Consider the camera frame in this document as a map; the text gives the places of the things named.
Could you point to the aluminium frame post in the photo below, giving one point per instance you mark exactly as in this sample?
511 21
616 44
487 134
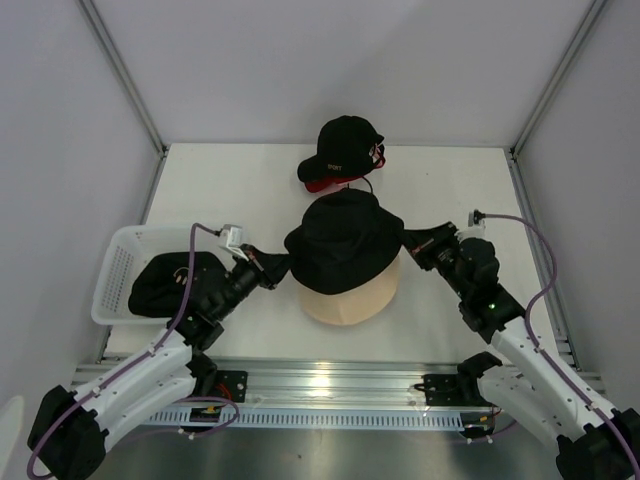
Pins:
105 41
559 74

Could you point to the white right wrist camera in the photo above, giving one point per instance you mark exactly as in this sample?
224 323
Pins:
476 227

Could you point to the red baseball cap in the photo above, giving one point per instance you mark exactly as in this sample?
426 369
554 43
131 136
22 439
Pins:
378 162

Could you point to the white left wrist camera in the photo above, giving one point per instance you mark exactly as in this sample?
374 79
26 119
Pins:
230 239

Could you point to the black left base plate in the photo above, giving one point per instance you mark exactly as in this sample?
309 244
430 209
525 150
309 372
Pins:
229 384

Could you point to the aluminium mounting rail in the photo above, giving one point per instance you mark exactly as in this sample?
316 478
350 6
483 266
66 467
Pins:
334 385

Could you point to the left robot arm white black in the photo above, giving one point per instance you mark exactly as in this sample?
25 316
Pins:
74 429

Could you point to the white slotted cable duct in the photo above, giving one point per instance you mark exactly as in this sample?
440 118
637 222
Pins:
312 419

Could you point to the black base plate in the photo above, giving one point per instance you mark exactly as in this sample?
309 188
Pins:
229 384
451 390

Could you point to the black sport baseball cap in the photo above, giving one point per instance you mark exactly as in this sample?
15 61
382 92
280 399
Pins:
342 150

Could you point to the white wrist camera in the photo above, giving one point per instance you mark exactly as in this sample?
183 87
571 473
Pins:
476 227
230 239

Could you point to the right aluminium frame post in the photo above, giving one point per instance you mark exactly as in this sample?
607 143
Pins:
559 74

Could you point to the beige black reversible bucket hat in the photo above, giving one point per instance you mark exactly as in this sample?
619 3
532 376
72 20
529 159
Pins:
345 239

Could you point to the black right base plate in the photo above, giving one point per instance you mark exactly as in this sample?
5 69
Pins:
451 390

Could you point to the white plastic bin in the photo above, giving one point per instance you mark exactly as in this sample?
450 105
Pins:
130 250

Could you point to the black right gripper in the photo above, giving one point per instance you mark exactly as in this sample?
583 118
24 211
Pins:
427 240

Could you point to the left aluminium frame post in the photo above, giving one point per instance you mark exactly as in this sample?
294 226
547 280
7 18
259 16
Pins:
105 41

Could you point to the black wire hat stand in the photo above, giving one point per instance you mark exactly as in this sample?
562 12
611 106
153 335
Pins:
362 184

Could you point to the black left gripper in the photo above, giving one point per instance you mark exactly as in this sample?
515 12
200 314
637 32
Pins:
272 266

